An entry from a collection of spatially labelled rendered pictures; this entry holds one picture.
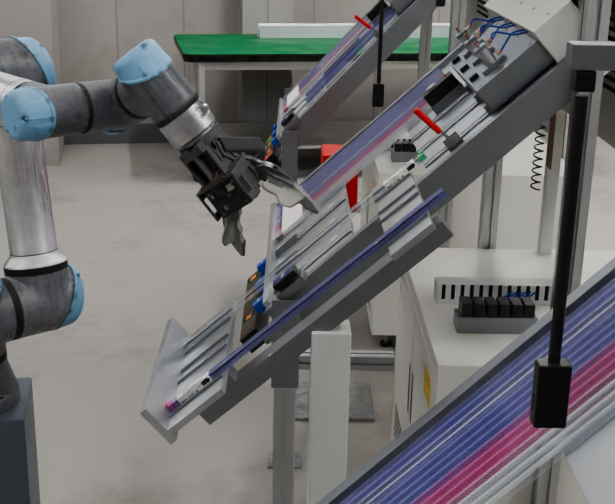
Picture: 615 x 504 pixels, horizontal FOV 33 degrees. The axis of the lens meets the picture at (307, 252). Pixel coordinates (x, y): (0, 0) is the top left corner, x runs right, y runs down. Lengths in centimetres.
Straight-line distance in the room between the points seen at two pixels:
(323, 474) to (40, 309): 61
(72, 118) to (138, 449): 155
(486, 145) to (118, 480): 143
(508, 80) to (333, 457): 71
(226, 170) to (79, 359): 204
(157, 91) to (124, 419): 173
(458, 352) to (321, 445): 46
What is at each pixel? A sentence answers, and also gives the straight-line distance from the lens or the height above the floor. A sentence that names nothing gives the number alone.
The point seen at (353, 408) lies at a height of 1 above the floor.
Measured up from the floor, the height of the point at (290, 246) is 75.
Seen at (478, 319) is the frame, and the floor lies 65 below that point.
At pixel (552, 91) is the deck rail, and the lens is 183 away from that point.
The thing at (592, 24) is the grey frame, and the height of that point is 125.
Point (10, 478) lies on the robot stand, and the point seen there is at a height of 44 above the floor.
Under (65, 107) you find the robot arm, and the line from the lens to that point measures 152.
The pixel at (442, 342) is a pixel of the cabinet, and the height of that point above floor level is 62.
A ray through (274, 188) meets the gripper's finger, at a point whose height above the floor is 102.
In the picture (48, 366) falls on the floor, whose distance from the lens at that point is 345.
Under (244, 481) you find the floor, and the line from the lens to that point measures 276.
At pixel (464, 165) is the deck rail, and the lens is 183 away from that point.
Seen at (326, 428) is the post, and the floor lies 65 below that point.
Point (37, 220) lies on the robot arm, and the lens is 193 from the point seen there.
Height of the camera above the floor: 142
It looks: 18 degrees down
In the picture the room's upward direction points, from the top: 1 degrees clockwise
